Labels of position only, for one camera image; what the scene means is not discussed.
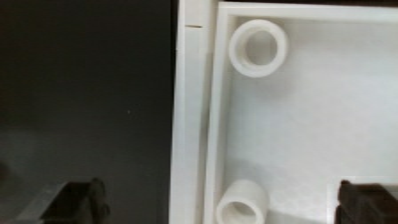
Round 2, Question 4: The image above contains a white square table top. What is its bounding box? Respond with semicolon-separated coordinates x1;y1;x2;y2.
203;2;398;224

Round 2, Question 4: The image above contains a white U-shaped fence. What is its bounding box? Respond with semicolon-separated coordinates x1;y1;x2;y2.
167;0;398;224

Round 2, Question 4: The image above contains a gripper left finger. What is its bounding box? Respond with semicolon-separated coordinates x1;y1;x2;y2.
16;177;112;224

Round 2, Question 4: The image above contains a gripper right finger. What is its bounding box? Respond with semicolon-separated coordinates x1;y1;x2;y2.
334;180;398;224

